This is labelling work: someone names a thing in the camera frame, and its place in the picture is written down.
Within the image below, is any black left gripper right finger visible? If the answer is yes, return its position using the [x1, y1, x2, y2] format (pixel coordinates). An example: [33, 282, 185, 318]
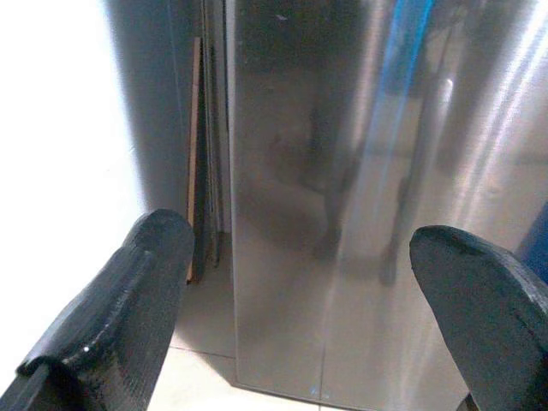
[409, 225, 548, 411]

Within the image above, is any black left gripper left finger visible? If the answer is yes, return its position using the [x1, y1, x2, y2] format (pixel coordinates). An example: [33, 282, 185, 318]
[0, 208, 196, 411]

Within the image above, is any stainless steel fridge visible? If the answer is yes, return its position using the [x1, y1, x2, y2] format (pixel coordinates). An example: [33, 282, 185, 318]
[229, 0, 548, 406]

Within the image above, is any dark grey flat board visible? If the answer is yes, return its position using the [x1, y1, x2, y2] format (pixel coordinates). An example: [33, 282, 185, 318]
[200, 0, 235, 269]

